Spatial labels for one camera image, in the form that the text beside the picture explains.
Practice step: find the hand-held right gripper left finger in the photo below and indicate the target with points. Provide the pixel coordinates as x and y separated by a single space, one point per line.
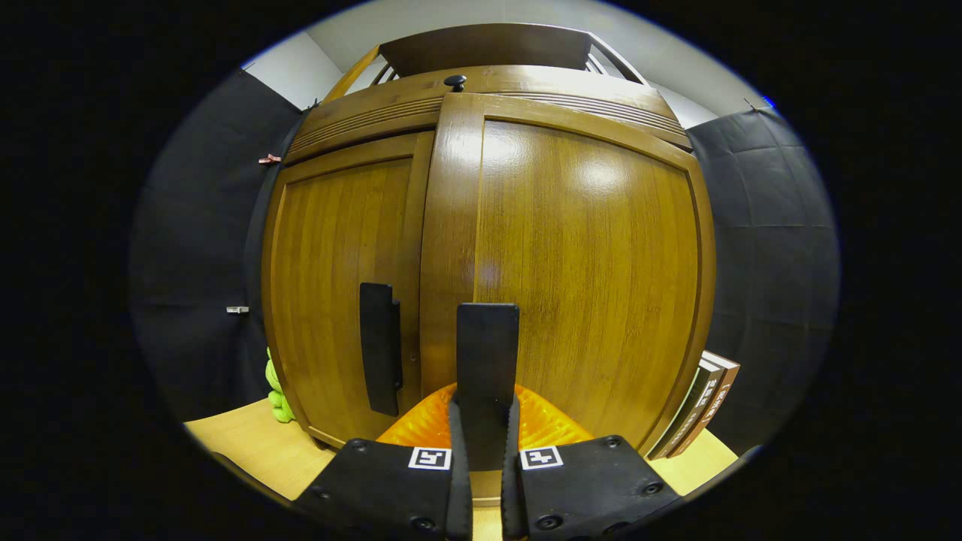
460 511

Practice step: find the wooden cabinet drawer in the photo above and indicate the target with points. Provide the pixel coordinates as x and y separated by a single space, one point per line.
376 105

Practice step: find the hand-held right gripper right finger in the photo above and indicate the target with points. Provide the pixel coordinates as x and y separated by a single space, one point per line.
512 511

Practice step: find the dark green spine book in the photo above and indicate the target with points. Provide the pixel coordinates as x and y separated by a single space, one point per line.
685 409

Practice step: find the brown spine book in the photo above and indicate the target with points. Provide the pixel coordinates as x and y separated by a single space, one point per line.
720 402

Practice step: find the green plush toy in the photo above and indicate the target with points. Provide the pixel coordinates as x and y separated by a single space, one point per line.
278 391

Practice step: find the grey spine book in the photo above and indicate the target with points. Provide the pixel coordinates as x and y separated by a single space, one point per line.
703 409

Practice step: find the black backdrop cloth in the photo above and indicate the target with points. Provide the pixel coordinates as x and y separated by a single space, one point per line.
774 248

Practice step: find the wooden double-door shoe cabinet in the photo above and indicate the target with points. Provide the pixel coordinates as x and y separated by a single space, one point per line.
488 49

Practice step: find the wooden cabinet door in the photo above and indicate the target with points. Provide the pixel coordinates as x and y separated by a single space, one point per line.
594 263
331 263

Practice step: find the black round drawer knob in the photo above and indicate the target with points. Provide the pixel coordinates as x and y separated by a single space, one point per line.
455 80

